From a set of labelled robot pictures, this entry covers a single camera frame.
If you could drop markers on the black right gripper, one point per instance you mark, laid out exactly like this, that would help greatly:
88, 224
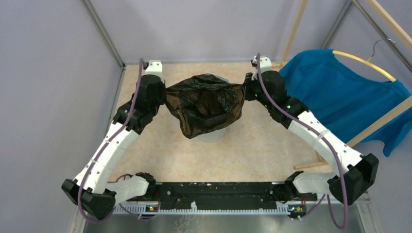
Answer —
248, 83

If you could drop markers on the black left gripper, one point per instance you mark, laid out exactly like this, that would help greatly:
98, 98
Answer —
163, 88

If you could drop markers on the black plastic trash bag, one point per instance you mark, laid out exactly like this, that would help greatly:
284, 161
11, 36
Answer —
181, 103

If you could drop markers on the white translucent trash bin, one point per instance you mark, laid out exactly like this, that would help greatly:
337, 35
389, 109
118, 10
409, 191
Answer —
211, 136

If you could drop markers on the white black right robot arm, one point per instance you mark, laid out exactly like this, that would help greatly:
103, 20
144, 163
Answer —
353, 173

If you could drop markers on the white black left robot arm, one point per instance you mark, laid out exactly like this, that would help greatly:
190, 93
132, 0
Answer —
91, 189

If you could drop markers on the blue t-shirt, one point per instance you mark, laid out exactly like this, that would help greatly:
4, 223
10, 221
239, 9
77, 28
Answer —
344, 101

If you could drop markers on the wooden clothes rack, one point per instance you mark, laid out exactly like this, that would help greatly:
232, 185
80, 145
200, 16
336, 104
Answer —
391, 128

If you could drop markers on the wooden clothes hanger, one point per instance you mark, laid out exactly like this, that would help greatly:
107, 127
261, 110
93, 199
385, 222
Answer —
368, 61

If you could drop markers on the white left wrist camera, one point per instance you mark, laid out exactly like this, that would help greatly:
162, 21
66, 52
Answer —
154, 67

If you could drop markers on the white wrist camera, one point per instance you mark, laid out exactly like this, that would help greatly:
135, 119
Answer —
154, 67
264, 63

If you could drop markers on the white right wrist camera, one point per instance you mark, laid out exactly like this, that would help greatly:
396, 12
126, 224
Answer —
264, 63

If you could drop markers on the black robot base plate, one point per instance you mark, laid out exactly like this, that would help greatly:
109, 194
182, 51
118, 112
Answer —
223, 195

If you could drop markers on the white slotted cable duct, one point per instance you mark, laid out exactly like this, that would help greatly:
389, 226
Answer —
144, 209

